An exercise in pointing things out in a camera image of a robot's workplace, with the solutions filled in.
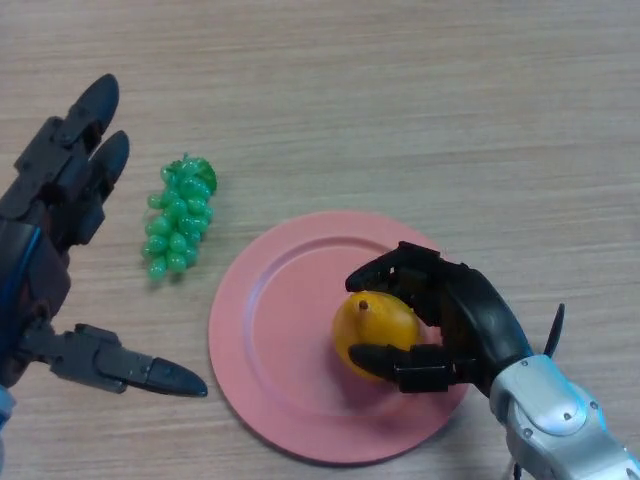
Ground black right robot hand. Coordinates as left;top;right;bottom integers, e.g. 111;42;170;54
344;241;534;399

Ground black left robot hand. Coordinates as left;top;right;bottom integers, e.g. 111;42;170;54
0;73;209;399

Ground yellow pear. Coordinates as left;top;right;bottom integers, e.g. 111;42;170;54
332;292;422;385

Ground pink round plate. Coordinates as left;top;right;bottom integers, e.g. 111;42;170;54
208;209;474;467

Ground green grape bunch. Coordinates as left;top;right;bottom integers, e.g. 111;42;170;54
139;152;219;286

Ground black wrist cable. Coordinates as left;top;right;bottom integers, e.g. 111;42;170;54
543;303;566;359

